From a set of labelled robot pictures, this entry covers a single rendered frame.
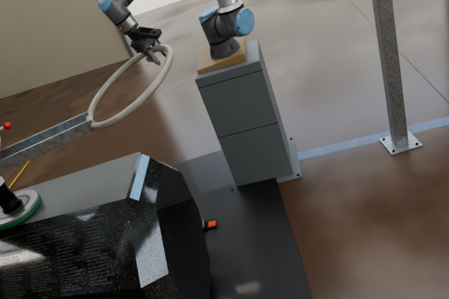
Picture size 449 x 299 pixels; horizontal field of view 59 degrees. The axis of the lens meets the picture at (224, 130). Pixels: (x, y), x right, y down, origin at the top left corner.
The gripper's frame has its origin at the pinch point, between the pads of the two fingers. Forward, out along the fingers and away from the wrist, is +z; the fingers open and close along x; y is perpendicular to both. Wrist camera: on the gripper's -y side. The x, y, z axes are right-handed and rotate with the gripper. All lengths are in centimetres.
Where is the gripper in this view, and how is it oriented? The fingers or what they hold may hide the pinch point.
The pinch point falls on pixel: (162, 58)
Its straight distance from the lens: 193.9
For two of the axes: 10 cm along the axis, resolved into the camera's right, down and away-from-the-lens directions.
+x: -3.9, 7.7, -5.0
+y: -7.3, 0.8, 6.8
